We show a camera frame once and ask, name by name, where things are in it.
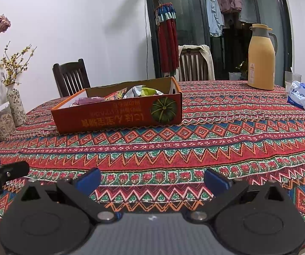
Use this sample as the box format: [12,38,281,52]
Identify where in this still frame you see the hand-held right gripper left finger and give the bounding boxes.
[21,168,117,224]

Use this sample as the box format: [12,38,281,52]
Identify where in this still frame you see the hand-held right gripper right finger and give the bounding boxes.
[188,169,284,223]

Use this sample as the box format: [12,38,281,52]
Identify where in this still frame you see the orange cardboard box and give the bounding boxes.
[51,76,183,135]

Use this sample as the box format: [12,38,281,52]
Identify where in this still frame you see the pink snack packet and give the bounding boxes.
[70,97,106,108]

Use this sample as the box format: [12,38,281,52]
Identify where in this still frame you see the yellow orange snack packet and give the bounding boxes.
[105,88,128,102]

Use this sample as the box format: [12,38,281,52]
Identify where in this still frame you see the silver white snack packet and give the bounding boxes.
[123,85,145,99]

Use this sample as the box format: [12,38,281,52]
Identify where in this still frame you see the green snack packet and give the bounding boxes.
[141,88,165,96]

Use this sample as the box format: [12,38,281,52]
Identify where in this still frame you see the patterned red tablecloth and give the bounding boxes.
[0,80,305,245]

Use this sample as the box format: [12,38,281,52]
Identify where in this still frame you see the floral ceramic vase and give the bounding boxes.
[6,88,27,126]

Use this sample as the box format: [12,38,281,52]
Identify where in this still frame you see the yellow flower branches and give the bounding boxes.
[0,41,37,87]

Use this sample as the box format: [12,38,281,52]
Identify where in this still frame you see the dark wooden chair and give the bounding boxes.
[53,58,91,98]

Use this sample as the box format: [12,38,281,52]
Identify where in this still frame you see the brown wooden chair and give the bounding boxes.
[178,50,209,81]

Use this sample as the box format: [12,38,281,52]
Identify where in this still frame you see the chair with draped cloth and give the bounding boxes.
[178,45,216,81]

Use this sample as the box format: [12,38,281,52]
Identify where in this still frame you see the clear drinking glass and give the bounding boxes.
[284,70,302,97]

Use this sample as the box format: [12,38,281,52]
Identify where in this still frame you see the yellow thermos jug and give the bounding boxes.
[248,23,278,91]

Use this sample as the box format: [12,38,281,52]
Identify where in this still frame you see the dark sliding glass door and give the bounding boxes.
[142,0,294,81]

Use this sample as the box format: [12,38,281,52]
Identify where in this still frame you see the light blue hanging shirt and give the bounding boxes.
[204,0,225,37]

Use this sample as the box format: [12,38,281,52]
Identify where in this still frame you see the white hanging garment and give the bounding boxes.
[239,4,262,24]

